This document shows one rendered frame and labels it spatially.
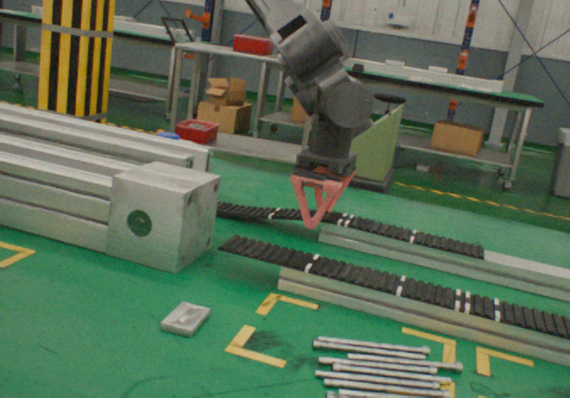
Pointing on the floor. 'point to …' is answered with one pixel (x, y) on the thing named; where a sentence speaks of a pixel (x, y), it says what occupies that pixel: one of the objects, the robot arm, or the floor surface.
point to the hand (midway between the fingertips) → (317, 215)
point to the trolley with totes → (195, 128)
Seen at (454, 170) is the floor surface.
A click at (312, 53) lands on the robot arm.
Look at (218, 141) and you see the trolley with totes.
